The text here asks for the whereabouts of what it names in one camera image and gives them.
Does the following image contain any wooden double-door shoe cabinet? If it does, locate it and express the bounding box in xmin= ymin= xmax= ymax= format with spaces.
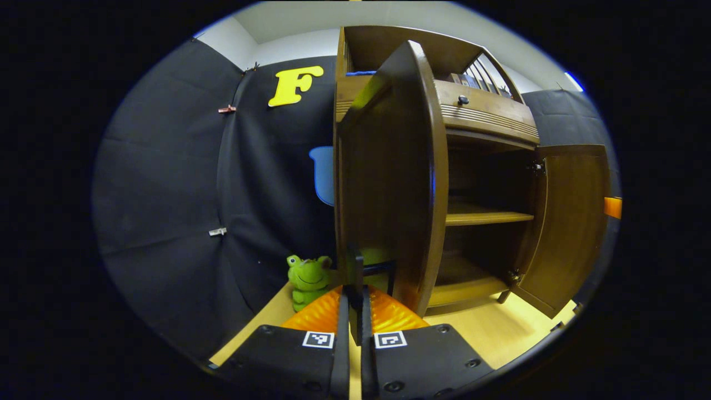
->
xmin=333 ymin=25 xmax=612 ymax=320

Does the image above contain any wooden inner shelf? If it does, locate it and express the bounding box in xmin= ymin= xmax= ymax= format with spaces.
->
xmin=446 ymin=203 xmax=535 ymax=227

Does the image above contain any black backdrop cloth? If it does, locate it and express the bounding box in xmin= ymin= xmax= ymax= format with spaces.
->
xmin=92 ymin=38 xmax=622 ymax=362

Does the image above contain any green frog toy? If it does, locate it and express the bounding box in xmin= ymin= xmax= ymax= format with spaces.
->
xmin=286 ymin=254 xmax=334 ymax=313

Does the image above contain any wooden shoe cabinet door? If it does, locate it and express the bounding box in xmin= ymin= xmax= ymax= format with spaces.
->
xmin=335 ymin=40 xmax=449 ymax=317
xmin=511 ymin=144 xmax=612 ymax=319

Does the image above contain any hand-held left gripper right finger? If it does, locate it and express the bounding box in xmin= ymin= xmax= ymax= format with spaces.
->
xmin=361 ymin=286 xmax=495 ymax=398

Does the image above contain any black door handle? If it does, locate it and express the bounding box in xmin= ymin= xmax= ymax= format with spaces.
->
xmin=347 ymin=244 xmax=398 ymax=345

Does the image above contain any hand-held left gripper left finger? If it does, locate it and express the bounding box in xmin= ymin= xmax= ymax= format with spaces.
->
xmin=214 ymin=286 xmax=351 ymax=398

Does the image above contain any wooden cabinet drawer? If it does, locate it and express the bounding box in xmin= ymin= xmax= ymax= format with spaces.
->
xmin=336 ymin=75 xmax=540 ymax=146

